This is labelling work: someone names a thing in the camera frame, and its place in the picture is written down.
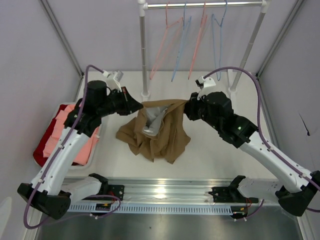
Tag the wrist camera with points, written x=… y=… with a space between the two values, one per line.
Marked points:
x=113 y=78
x=206 y=85

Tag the blue wire hanger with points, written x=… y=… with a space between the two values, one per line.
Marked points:
x=185 y=30
x=217 y=27

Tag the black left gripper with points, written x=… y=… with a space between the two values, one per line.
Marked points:
x=129 y=104

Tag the right blue wire hanger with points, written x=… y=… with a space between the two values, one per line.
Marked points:
x=217 y=27

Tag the left aluminium frame post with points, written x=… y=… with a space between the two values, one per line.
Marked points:
x=61 y=36

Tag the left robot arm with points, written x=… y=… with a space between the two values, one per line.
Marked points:
x=45 y=192

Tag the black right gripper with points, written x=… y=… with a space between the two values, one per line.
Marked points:
x=194 y=109

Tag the red folded garment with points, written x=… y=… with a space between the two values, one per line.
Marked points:
x=45 y=142

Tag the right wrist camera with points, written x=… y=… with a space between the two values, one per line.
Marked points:
x=206 y=85

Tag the perforated cable tray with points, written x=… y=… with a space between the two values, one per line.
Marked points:
x=134 y=208

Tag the tan brown skirt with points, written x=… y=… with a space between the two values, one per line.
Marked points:
x=157 y=131

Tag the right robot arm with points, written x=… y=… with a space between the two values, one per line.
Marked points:
x=294 y=186

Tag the pink wire hanger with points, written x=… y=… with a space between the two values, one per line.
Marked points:
x=199 y=39
x=172 y=31

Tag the left blue wire hanger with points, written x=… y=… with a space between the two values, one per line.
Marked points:
x=185 y=30

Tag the pink folded garment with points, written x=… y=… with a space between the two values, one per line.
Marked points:
x=70 y=141

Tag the aluminium frame post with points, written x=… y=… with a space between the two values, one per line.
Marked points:
x=61 y=36
x=284 y=30

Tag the left pink wire hanger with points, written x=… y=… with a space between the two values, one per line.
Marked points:
x=172 y=31

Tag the right aluminium frame post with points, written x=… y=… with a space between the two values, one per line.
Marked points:
x=284 y=30

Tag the white clothes rack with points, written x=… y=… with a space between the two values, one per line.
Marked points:
x=185 y=62

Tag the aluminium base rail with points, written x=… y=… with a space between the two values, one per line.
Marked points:
x=189 y=191

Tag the right pink wire hanger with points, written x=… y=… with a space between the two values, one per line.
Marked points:
x=199 y=39

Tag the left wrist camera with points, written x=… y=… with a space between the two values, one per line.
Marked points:
x=113 y=78

